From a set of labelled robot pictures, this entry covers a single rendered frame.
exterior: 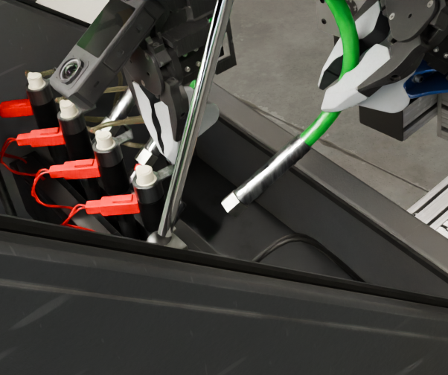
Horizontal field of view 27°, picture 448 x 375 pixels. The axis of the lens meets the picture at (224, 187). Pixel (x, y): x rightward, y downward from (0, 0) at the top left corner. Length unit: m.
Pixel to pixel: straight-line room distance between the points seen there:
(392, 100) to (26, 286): 0.45
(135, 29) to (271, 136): 0.42
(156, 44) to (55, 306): 0.42
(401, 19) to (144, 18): 0.21
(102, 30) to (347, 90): 0.21
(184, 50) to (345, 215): 0.35
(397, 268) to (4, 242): 0.70
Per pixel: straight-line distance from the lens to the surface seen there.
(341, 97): 0.78
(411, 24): 0.74
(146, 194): 0.90
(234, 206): 0.84
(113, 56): 0.80
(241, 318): 0.52
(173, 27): 0.84
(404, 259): 1.04
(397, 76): 0.75
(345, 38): 0.78
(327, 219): 1.13
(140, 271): 0.46
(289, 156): 0.82
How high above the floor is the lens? 1.65
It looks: 39 degrees down
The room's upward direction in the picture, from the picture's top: 10 degrees counter-clockwise
